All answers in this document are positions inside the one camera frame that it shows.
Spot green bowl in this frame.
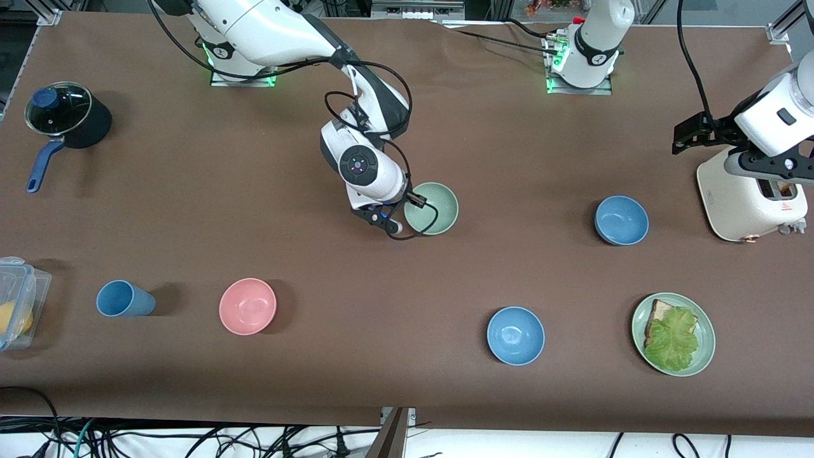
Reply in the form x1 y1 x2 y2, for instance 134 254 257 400
404 182 459 236

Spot blue bowl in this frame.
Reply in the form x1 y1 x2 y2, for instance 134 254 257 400
595 195 650 246
486 307 546 366

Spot pink bowl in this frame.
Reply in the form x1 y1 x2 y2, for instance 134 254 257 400
219 278 278 336

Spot white toaster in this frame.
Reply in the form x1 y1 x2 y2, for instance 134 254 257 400
696 145 809 243

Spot grey equipment box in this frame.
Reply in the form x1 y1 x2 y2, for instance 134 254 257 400
372 0 465 21

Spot white bread slice dark crust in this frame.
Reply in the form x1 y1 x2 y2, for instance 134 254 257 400
644 299 699 347

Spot green lettuce leaf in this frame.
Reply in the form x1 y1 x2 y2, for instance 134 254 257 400
644 307 700 373

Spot green plate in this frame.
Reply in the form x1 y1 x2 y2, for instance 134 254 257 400
631 293 717 377

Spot blue ribbed cup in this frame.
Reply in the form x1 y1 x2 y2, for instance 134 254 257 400
96 280 156 317

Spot clear plastic container blue lid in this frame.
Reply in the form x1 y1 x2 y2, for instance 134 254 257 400
0 256 53 352

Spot yellow food item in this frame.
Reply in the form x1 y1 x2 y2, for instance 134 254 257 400
0 302 34 338

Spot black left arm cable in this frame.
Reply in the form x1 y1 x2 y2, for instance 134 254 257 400
676 0 719 128

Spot aluminium frame profile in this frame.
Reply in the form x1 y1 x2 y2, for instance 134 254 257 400
766 0 814 45
37 0 66 26

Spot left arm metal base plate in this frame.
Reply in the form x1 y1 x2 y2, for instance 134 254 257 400
546 76 613 96

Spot black base power cable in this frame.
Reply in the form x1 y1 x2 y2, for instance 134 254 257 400
453 18 563 55

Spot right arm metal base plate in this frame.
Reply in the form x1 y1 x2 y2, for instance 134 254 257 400
210 67 278 88

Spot dark blue pot with handle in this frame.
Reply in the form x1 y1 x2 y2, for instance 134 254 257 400
25 89 113 193

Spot teal floor cable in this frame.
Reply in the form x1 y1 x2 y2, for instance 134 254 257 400
72 418 97 458

